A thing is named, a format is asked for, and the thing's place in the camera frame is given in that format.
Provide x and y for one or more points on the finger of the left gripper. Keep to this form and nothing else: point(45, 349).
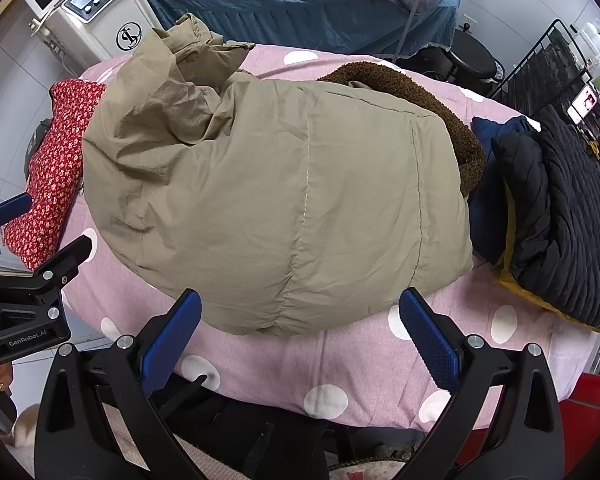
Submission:
point(14, 207)
point(63, 267)

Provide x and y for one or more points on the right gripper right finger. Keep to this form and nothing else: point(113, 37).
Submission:
point(502, 420)

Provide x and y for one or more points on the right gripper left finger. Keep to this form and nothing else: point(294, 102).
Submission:
point(74, 439)

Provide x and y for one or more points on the khaki puffer jacket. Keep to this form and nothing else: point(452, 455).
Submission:
point(290, 206)

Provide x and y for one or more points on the red floral garment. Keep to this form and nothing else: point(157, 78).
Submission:
point(55, 173)

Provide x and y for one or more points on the black quilted jacket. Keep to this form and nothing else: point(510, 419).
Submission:
point(552, 253)

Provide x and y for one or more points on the navy blue garment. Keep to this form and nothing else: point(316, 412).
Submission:
point(488, 209)

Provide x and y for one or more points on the white beauty machine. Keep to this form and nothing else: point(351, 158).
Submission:
point(82, 33)

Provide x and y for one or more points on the black round stool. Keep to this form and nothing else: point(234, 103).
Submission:
point(467, 63)

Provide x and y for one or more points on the grey blue bed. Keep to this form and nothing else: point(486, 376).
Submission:
point(377, 27)

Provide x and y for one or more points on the black wire rack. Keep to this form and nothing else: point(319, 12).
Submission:
point(555, 72)

